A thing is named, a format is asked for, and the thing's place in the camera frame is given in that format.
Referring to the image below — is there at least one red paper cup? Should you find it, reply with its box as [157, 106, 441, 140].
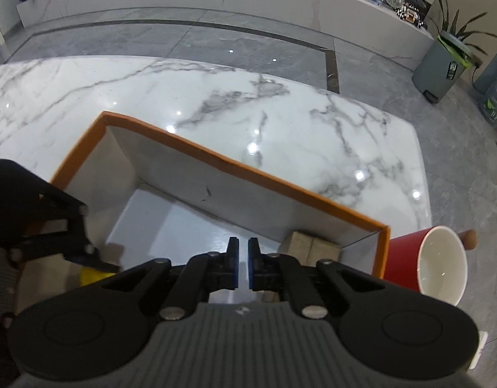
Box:
[383, 226, 468, 305]

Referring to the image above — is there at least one tan cardboard block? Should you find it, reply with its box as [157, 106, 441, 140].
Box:
[277, 231, 342, 269]

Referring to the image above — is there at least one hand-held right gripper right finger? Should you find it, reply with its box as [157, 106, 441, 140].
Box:
[248, 236, 388, 320]

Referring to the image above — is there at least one orange cardboard box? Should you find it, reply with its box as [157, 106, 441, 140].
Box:
[50, 111, 391, 304]

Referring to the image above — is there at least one grey trash can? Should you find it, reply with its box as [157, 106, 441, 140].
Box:
[412, 34, 473, 103]

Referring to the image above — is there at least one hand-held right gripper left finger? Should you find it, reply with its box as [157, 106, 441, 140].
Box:
[101, 236, 240, 321]

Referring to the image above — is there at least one yellow tape measure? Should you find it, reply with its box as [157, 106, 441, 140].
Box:
[79, 267, 117, 287]

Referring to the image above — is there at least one clear plastic bag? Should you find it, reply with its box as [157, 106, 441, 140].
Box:
[481, 77, 497, 124]

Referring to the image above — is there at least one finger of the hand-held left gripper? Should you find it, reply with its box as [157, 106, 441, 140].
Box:
[10, 185, 120, 272]

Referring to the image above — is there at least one green potted plant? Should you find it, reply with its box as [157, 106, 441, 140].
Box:
[428, 0, 497, 55]

